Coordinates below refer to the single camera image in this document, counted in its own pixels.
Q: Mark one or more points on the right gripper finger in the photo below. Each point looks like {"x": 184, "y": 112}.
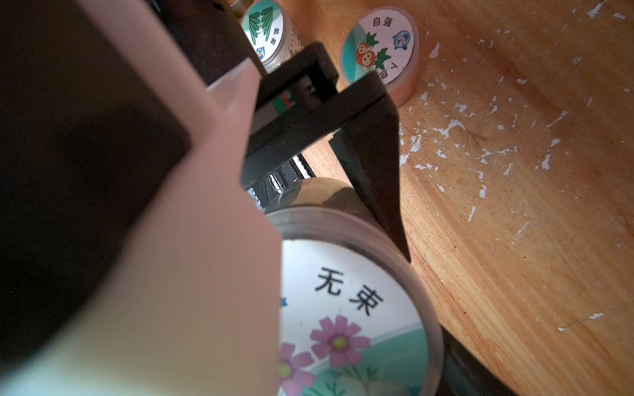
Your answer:
{"x": 464, "y": 375}

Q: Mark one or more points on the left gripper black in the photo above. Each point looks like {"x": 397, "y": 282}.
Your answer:
{"x": 299, "y": 103}

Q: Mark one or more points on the seed jar strawberry lid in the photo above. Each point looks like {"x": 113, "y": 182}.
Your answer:
{"x": 384, "y": 42}

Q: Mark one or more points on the seed jar flower lid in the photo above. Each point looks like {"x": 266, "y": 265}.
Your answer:
{"x": 353, "y": 319}

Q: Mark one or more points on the seed jar tree lid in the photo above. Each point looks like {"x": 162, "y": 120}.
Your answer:
{"x": 271, "y": 33}

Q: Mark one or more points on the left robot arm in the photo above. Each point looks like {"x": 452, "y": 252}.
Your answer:
{"x": 209, "y": 35}

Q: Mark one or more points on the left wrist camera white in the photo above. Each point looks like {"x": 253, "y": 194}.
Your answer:
{"x": 132, "y": 260}

